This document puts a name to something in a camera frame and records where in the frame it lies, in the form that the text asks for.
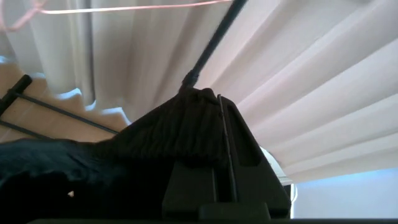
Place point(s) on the beige curtain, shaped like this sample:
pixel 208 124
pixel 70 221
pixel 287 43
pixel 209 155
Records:
pixel 311 77

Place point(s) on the white laundry basket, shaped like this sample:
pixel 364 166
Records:
pixel 273 165

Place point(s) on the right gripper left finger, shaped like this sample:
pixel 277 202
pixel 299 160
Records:
pixel 186 189

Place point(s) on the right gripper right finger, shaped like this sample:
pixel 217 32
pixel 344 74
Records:
pixel 255 183

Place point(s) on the black garment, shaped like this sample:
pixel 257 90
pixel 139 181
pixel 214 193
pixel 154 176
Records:
pixel 155 137

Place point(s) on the pink clothes hanger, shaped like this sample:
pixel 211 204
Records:
pixel 124 7

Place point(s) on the black clothes rack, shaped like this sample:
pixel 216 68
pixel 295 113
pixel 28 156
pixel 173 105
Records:
pixel 214 37

